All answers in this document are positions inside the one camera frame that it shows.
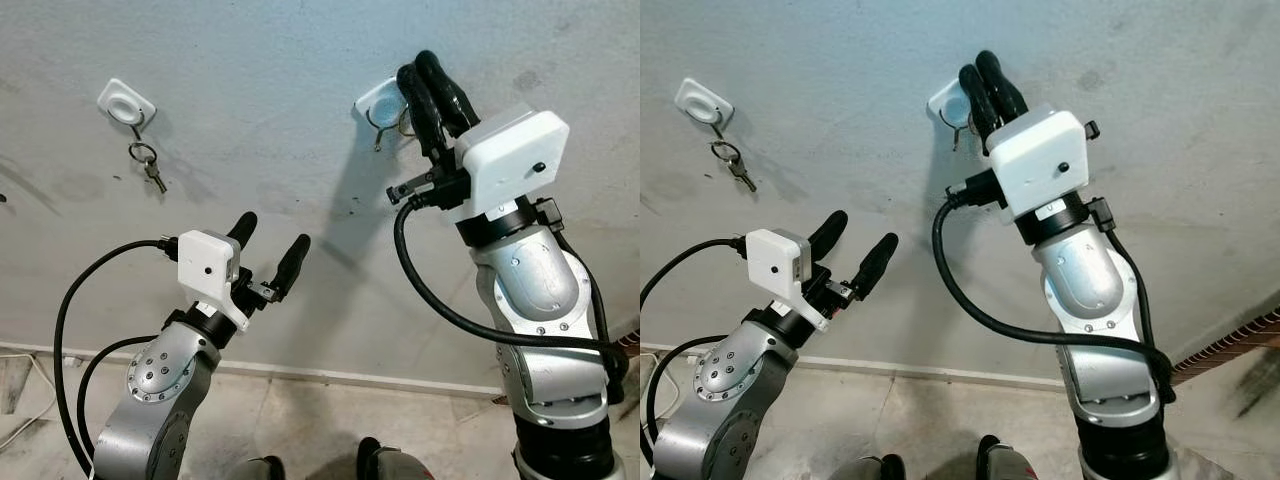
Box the dark keys on ring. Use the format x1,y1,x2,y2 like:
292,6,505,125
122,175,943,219
708,120,759,193
128,120,169,194

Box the short black left arm cable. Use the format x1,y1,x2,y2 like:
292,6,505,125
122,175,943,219
645,335,749,466
76,335,166,461

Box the robot right leg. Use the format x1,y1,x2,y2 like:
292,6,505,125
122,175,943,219
355,437,431,480
975,435,1041,480

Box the robot leg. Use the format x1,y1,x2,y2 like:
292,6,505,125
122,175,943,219
840,453,906,480
355,437,431,480
225,455,286,480
975,435,1041,480

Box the white floor cable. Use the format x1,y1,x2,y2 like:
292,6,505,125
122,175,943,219
0,350,61,451
640,345,666,446

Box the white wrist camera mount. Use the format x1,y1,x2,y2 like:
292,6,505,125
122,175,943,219
988,108,1091,223
455,103,571,221
176,229,253,333
743,228,833,333

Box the robot left leg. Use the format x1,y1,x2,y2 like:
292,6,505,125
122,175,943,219
840,453,906,480
225,455,286,480

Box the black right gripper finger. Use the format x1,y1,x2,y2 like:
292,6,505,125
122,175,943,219
415,50,481,136
397,63,451,161
975,50,1029,127
958,63,1001,153

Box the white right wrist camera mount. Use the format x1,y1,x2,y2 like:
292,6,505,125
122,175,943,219
988,108,1091,223
455,103,571,221

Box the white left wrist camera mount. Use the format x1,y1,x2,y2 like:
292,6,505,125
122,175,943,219
743,228,833,333
176,229,253,333

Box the white wall hook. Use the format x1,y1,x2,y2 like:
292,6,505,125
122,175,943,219
97,78,157,129
355,78,411,131
927,80,976,129
674,78,735,126

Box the long black left arm cable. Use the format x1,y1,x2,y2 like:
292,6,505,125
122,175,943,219
640,236,749,306
53,236,181,479

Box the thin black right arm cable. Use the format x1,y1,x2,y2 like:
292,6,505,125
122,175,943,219
1085,195,1163,346
535,198,613,346

